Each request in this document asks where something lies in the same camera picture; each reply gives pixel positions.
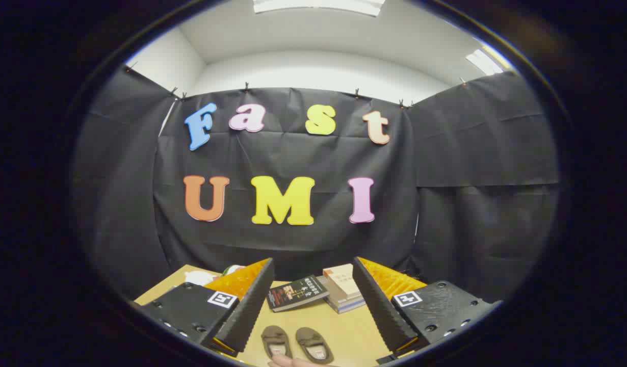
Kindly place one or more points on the blue book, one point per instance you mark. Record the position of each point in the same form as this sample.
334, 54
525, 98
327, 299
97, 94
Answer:
350, 309

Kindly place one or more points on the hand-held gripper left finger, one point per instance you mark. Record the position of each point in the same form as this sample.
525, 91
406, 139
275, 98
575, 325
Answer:
252, 306

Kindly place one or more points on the grey book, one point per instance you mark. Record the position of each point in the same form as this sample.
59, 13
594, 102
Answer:
346, 302

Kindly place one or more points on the watermelon slice plush toy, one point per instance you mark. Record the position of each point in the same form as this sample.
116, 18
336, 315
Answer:
232, 268

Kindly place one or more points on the white plush toy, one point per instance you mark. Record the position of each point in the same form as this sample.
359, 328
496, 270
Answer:
199, 278

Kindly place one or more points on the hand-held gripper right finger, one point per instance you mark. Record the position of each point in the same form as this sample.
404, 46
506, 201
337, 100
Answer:
380, 306

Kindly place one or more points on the black cover book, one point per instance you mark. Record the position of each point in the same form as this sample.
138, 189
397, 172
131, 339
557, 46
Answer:
298, 293

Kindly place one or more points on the ceiling light panel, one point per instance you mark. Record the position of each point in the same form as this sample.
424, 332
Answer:
484, 62
318, 5

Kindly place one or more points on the beige cover book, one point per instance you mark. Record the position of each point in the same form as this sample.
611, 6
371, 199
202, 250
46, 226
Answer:
341, 281

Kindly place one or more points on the brown fuzzy slipper shoe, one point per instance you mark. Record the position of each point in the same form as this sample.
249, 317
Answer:
308, 337
275, 336

